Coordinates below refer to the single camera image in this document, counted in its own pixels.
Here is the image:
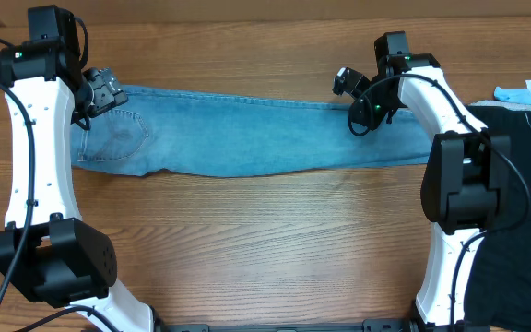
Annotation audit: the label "black garment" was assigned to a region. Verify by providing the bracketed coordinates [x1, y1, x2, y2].
[464, 106, 531, 331]

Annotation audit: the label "light blue denim jeans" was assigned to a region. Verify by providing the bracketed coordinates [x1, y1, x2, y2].
[71, 86, 431, 177]

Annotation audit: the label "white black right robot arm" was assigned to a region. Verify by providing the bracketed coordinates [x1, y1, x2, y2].
[333, 53, 510, 331]

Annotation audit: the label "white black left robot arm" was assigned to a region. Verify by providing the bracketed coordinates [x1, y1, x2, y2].
[0, 38, 162, 331]

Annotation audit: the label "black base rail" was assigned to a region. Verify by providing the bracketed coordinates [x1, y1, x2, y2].
[155, 318, 419, 332]

